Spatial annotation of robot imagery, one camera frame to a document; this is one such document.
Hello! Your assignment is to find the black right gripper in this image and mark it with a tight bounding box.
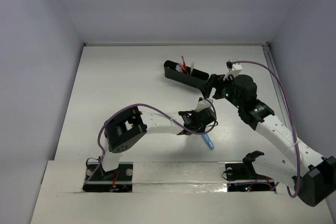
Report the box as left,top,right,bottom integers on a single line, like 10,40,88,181
197,72,243,109

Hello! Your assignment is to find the blue highlighter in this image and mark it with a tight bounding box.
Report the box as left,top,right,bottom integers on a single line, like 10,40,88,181
202,134,215,150

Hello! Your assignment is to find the red ballpoint pen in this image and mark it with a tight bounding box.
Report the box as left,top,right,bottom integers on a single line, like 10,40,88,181
181,56,187,73

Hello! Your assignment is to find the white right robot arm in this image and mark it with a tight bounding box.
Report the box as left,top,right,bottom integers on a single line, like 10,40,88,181
198,74,335,207

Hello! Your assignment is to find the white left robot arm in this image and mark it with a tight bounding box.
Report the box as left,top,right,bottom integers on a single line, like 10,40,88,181
98,103,217,179

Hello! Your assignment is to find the black stationery container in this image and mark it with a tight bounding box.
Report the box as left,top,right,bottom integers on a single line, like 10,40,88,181
163,60,209,88

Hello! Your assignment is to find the white pen in container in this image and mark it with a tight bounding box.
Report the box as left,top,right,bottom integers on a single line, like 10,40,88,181
175,64,184,73

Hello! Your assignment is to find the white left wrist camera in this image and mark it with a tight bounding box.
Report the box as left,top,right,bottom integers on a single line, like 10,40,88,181
195,98,214,112

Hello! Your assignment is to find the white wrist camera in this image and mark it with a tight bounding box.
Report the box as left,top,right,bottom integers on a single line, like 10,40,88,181
224,60,243,80
195,98,214,112

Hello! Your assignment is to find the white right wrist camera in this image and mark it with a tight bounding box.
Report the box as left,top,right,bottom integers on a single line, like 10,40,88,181
224,60,243,80

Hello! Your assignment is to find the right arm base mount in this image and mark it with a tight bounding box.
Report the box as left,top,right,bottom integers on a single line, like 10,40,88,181
222,151,276,193

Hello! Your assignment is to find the aluminium side rail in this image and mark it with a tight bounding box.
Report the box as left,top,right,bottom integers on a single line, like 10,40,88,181
262,45,304,158

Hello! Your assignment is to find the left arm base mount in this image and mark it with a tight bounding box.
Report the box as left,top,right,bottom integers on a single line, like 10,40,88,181
82,157,133,193

